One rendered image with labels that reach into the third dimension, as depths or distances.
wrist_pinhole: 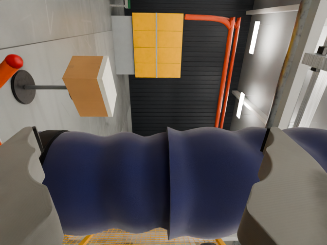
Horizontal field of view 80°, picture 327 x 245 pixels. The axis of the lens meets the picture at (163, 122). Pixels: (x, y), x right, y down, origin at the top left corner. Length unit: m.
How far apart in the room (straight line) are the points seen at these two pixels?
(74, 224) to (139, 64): 7.47
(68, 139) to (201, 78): 11.15
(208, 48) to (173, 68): 3.87
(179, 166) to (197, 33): 10.77
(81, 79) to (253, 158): 1.98
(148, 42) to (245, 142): 7.31
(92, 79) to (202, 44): 9.36
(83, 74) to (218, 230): 2.02
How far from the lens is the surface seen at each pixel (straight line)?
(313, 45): 2.67
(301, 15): 5.84
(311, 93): 2.44
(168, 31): 7.62
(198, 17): 8.01
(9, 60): 0.39
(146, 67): 7.77
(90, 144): 0.42
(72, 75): 2.26
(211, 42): 11.21
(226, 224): 0.40
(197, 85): 11.50
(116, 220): 0.41
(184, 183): 0.36
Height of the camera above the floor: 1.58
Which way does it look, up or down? 2 degrees up
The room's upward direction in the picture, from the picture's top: 90 degrees clockwise
